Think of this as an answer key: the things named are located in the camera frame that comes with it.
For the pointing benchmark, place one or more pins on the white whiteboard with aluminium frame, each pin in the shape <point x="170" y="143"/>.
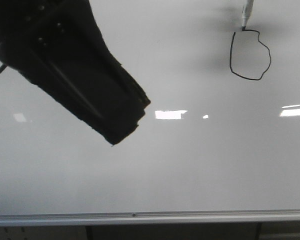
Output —
<point x="220" y="140"/>

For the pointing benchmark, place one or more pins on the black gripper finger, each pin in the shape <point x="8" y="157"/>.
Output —
<point x="16" y="52"/>
<point x="77" y="69"/>

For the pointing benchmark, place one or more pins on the black white whiteboard marker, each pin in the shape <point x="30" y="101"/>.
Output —
<point x="246" y="13"/>

